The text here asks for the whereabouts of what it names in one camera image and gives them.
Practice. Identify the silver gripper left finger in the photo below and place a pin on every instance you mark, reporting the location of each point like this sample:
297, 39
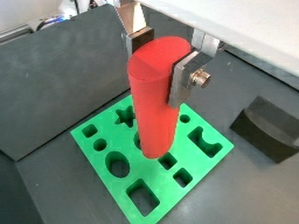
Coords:
138, 33

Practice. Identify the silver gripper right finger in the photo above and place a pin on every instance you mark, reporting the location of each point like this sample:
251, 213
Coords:
188, 72

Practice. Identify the red oval peg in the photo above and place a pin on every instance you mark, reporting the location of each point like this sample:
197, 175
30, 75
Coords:
149, 71

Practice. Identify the black curved holder block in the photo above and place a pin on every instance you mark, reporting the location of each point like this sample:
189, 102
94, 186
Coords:
269, 129

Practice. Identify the green shape sorter block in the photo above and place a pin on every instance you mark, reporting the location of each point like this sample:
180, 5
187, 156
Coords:
147, 186

